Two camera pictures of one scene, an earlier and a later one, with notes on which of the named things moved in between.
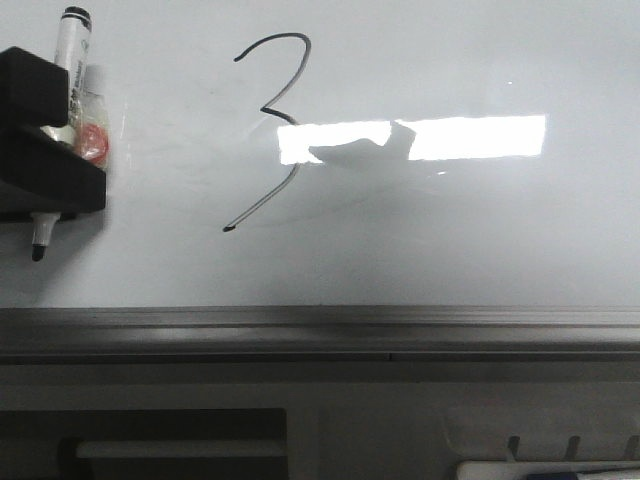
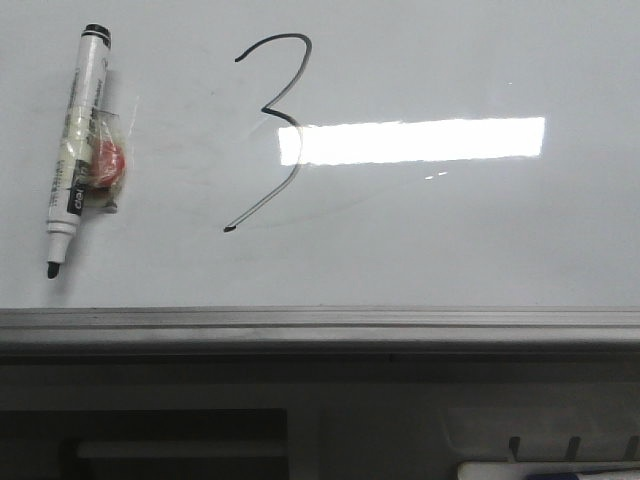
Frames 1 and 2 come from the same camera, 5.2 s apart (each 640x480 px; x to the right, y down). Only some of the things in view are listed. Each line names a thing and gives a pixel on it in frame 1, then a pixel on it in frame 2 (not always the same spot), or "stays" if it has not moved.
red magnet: (88, 127) → (108, 161)
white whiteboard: (349, 153) stays
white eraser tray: (604, 433) stays
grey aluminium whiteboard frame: (513, 334) stays
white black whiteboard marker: (73, 34) → (76, 143)
